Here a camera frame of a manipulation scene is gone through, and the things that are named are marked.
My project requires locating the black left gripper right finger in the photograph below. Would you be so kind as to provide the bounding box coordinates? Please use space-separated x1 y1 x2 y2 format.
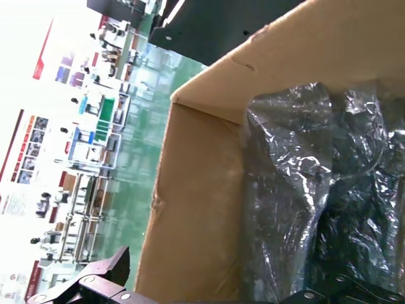
283 274 405 304

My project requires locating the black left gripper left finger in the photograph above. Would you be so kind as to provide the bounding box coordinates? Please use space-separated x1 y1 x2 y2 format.
27 245 153 304

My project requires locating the clear shiny antistatic bag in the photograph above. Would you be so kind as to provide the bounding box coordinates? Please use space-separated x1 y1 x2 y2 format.
242 80 405 304

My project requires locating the brown cardboard box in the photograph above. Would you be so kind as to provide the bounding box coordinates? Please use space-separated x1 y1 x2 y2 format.
134 0 405 304

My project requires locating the metal roller rack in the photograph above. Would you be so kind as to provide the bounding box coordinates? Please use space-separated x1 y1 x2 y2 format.
56 172 113 265

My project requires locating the blue framed workstation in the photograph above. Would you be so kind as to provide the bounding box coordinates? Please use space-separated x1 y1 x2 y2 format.
71 125 123 170

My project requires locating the red bordered photo poster board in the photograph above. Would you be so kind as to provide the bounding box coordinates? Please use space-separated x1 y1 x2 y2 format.
0 109 51 184

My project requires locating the green panel workstation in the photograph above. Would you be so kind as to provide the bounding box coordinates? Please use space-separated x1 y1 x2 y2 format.
78 91 131 136

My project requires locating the red white wall banner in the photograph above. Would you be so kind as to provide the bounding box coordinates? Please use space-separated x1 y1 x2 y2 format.
31 18 56 80

